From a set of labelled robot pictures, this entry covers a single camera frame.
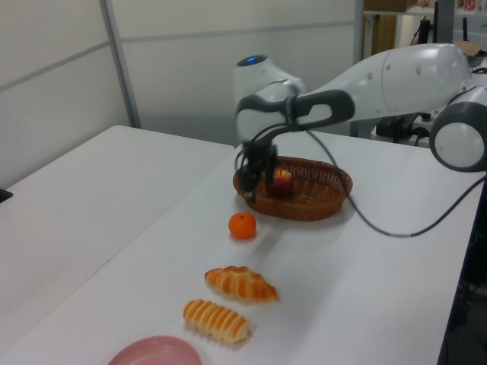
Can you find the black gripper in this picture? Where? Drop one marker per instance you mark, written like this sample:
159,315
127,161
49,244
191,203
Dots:
256,155

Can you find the red toy apple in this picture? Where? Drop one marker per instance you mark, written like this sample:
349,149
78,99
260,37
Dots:
283,183

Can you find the toy orange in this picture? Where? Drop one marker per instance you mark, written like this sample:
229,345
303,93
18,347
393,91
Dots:
242,226

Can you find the braided toy bread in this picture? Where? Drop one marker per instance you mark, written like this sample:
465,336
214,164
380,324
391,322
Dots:
239,283

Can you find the striped toy bread roll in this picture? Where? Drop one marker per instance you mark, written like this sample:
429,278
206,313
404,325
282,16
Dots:
217,321

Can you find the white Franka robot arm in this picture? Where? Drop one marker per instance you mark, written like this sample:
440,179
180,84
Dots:
411,80

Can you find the brown woven basket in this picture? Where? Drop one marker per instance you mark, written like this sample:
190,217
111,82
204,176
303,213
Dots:
316,205

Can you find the pink plate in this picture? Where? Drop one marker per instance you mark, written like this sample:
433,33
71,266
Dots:
160,351

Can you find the black device behind table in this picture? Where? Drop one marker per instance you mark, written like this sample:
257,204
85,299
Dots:
392,127

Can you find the brown wooden board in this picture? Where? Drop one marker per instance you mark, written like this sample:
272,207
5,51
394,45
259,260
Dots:
383,32

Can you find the cardboard box on shelf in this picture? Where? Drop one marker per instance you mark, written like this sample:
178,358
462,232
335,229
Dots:
384,4

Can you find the white shelf board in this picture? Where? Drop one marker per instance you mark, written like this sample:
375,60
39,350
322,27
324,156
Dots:
403,12

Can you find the dark vertical column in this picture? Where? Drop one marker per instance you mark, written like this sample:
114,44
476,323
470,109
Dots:
444,19

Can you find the open brown cardboard box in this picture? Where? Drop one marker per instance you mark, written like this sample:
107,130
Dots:
475,47

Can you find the red white small box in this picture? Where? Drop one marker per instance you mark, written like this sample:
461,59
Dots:
472,4

